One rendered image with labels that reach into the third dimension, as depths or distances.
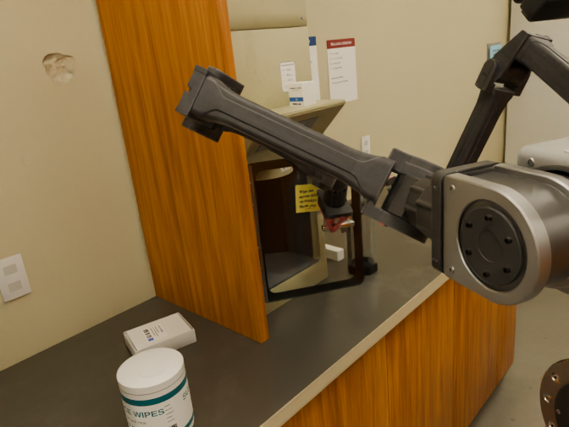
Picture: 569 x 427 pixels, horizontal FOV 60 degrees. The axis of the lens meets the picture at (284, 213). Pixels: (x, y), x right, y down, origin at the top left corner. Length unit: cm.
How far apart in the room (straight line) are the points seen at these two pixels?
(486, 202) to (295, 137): 30
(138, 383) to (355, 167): 59
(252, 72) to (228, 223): 39
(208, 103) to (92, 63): 82
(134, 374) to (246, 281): 37
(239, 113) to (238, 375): 69
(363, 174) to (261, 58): 69
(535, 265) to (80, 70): 128
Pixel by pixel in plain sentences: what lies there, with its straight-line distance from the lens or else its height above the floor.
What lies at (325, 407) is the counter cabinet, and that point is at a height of 81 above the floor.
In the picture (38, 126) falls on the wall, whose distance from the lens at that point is 146.
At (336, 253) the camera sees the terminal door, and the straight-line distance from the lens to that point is 138.
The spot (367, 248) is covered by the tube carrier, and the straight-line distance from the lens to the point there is 158.
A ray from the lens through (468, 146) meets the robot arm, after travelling 129.
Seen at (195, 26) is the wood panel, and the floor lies 172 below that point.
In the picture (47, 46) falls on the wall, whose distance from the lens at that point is 148.
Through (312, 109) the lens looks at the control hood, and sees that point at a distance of 128.
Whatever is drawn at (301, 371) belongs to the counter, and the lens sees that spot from 120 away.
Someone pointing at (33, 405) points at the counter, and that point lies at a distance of 134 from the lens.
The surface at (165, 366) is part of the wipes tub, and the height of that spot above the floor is 109.
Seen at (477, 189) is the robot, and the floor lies 150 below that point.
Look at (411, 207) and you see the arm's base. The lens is 62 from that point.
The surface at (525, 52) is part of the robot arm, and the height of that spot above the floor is 160.
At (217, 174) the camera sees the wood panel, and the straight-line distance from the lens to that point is 120.
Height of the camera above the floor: 165
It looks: 18 degrees down
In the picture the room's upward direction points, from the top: 6 degrees counter-clockwise
